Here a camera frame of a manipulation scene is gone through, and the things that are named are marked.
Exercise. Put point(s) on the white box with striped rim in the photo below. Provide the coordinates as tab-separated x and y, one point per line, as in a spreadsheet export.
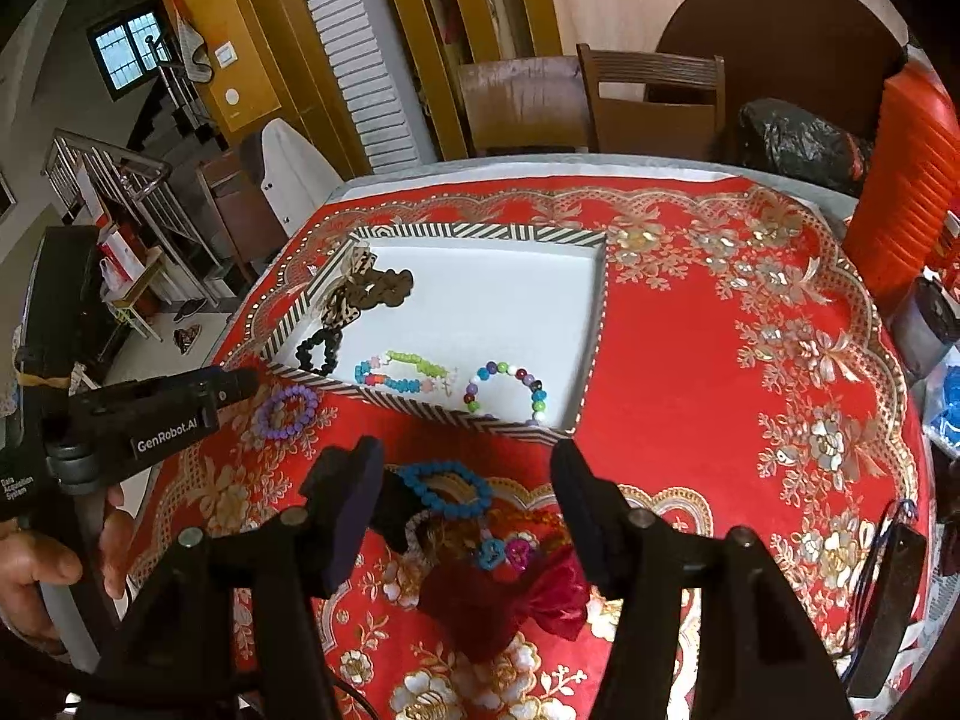
487	300

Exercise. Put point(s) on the black cabinet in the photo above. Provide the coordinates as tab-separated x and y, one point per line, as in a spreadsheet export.
64	300

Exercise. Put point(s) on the wooden chair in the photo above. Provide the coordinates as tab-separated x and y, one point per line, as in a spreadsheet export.
525	105
660	120

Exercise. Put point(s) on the round brown table top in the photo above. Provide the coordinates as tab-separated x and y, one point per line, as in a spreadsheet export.
780	37

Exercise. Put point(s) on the red and white bag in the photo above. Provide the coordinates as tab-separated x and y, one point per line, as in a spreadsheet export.
124	251

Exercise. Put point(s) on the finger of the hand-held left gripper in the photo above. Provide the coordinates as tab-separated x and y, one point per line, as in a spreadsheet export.
238	385

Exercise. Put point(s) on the white garment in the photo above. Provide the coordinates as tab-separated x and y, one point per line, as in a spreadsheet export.
289	172

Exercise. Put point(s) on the black flat device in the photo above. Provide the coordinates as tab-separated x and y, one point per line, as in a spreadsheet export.
892	600

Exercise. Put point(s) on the red floral tablecloth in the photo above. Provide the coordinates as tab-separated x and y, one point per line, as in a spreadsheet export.
675	390

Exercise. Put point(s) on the pair of slippers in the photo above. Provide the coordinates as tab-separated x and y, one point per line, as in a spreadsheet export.
187	337

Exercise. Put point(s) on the stack of orange stools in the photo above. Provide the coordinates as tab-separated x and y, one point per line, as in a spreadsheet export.
907	187

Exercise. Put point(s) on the metal stair railing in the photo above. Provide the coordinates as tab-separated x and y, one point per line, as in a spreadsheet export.
127	187

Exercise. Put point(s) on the black plastic bag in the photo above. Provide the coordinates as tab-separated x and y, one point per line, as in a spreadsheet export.
802	142

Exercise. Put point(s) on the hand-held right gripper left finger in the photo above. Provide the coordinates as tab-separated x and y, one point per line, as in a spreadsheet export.
352	517

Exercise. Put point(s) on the grey jar with black lid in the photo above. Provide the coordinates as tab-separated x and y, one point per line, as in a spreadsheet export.
926	322

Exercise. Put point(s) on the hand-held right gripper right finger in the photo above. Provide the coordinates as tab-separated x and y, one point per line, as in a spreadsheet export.
589	517

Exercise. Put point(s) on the leopard print hair bow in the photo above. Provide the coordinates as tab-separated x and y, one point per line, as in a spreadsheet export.
367	281

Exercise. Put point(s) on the white louvered door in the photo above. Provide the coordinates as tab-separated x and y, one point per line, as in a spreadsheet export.
352	52

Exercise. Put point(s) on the window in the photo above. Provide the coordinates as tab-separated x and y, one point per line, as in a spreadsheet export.
127	52

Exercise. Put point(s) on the person's left hand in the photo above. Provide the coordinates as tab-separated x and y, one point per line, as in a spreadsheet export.
37	562

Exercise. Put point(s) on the blue plastic bag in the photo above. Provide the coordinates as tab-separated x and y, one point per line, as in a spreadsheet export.
946	412

